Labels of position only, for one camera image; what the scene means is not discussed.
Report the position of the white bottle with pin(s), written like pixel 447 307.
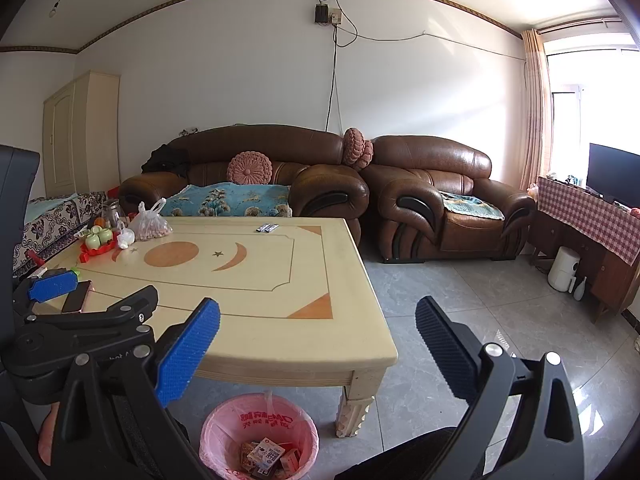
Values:
pixel 580 290

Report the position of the brown leather sofa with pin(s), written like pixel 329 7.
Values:
pixel 280 145

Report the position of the pink trash bin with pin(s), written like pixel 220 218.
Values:
pixel 225 430

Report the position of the pink curtain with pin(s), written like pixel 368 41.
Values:
pixel 537 110

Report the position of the smartphone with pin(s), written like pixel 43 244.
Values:
pixel 77 297

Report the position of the blue white milk carton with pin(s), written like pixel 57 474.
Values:
pixel 269 455

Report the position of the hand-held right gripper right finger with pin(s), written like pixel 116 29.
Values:
pixel 445 345

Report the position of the black cloth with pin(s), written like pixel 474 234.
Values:
pixel 165 160

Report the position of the plastic bag of peanuts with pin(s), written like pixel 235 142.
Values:
pixel 152 230

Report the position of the small white plastic bag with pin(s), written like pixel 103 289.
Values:
pixel 125 240

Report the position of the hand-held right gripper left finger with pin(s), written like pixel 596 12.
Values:
pixel 187 355

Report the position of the white round appliance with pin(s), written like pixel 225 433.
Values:
pixel 562 267

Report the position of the red checkered tablecloth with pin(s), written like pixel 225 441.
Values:
pixel 590 220

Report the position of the window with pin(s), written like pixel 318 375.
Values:
pixel 590 110

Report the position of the black flat screen television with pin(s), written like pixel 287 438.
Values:
pixel 612 175

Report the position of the black cardboard box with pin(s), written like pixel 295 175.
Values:
pixel 262 472

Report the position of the glass jar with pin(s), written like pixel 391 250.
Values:
pixel 112 212

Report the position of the pink round knitted cushion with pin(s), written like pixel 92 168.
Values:
pixel 352 147
pixel 250 169
pixel 368 156

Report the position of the person's left leg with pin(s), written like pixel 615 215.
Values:
pixel 127 425

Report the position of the brown leather armchair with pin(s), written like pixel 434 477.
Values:
pixel 430 160

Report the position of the white wall socket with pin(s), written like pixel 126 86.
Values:
pixel 335 16

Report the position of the black wall box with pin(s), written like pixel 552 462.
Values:
pixel 321 13

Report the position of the floral patterned bedspread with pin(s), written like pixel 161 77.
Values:
pixel 50 220

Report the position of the cream wardrobe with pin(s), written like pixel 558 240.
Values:
pixel 80 135

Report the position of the small red object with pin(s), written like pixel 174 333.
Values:
pixel 35 257

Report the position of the white remote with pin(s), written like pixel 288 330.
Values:
pixel 40 274

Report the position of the blue floral cushion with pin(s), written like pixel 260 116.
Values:
pixel 225 202

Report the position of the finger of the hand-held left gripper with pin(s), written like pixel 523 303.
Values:
pixel 100 315
pixel 50 286

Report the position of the blue armchair mat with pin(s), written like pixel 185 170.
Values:
pixel 472 206

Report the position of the beige wooden coffee table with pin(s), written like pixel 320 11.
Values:
pixel 250 280

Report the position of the red tray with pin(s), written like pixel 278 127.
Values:
pixel 100 251

